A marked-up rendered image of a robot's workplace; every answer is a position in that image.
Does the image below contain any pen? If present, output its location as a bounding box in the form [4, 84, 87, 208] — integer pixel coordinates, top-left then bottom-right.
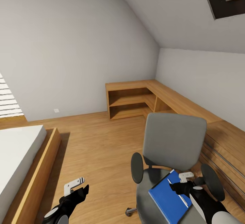
[179, 195, 188, 207]

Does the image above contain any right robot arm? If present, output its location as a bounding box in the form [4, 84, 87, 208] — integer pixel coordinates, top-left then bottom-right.
[170, 172, 242, 224]

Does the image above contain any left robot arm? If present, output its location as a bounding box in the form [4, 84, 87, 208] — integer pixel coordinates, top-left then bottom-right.
[42, 177, 89, 224]

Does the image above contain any folder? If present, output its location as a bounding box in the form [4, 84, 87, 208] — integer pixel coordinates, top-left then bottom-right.
[148, 169, 192, 224]

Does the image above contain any swivel chair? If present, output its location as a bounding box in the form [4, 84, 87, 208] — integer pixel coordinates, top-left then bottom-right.
[125, 112, 225, 224]

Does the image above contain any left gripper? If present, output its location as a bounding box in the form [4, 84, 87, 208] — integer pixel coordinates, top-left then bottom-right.
[59, 185, 89, 211]

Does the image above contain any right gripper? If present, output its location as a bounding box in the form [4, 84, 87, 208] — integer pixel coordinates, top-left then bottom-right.
[170, 181, 193, 196]

